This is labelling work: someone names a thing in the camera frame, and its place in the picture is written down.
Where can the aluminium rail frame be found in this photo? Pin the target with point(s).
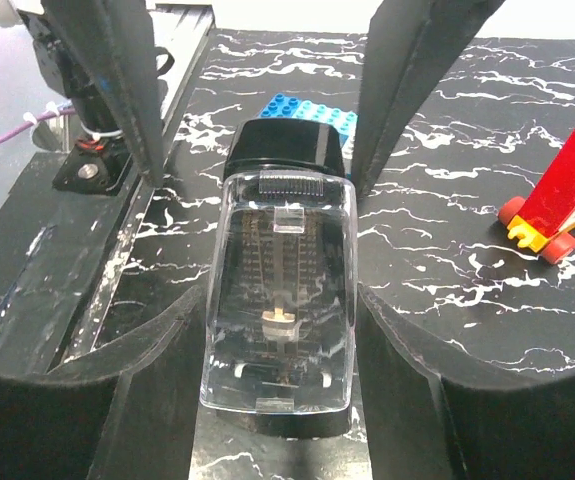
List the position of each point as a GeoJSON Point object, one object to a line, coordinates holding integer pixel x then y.
{"type": "Point", "coordinates": [183, 31]}

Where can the blue white brick block stack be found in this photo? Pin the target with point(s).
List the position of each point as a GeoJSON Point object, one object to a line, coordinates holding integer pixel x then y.
{"type": "Point", "coordinates": [282, 105]}

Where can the clear plastic metronome cover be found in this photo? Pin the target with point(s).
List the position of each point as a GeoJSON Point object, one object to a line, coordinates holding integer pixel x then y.
{"type": "Point", "coordinates": [279, 295]}

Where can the black metronome body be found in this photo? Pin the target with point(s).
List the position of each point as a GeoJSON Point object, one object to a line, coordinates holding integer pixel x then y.
{"type": "Point", "coordinates": [287, 145]}

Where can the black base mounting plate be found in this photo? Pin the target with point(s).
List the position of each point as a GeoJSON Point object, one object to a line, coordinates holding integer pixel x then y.
{"type": "Point", "coordinates": [60, 227]}

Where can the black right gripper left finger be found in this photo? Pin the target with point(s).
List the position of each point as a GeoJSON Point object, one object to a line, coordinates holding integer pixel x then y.
{"type": "Point", "coordinates": [124, 411]}

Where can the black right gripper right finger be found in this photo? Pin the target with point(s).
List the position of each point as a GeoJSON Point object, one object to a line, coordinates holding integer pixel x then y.
{"type": "Point", "coordinates": [432, 411]}

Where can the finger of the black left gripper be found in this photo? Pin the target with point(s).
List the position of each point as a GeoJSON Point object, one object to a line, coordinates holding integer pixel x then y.
{"type": "Point", "coordinates": [114, 43]}
{"type": "Point", "coordinates": [411, 45]}

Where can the red toy brick car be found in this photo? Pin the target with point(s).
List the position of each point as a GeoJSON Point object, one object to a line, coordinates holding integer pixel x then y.
{"type": "Point", "coordinates": [543, 221]}

